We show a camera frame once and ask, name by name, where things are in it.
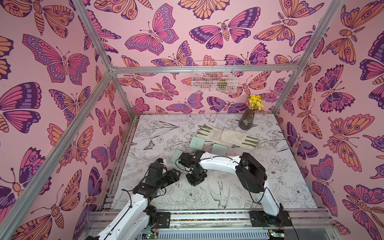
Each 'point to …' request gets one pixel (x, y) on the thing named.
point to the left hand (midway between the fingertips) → (178, 173)
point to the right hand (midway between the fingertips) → (193, 183)
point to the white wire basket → (214, 77)
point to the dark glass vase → (246, 121)
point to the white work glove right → (239, 138)
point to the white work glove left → (208, 133)
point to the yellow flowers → (255, 102)
